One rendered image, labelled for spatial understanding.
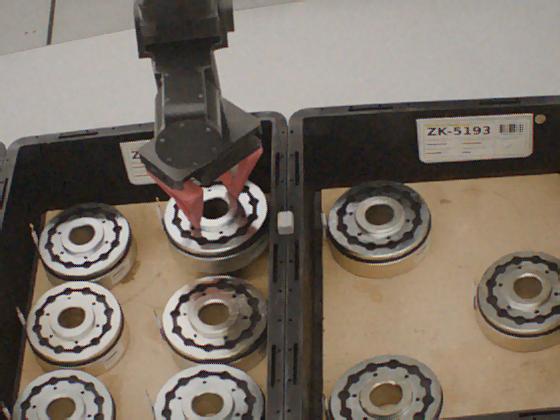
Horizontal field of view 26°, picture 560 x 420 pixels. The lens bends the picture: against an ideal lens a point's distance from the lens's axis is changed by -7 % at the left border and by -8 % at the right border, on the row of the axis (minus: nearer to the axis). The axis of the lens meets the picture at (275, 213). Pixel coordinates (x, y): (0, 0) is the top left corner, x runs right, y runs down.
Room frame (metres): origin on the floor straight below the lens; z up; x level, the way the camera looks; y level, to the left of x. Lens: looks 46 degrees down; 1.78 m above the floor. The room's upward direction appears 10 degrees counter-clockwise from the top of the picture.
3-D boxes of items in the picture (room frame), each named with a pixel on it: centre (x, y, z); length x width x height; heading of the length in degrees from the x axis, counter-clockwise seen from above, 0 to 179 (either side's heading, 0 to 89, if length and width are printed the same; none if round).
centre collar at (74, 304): (0.79, 0.21, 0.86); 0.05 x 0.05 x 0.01
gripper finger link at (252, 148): (0.89, 0.05, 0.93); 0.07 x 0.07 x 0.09; 35
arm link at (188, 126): (0.85, 0.05, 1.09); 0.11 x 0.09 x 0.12; 178
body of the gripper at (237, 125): (0.89, 0.06, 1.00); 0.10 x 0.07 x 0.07; 125
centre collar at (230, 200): (0.89, 0.06, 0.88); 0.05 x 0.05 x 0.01
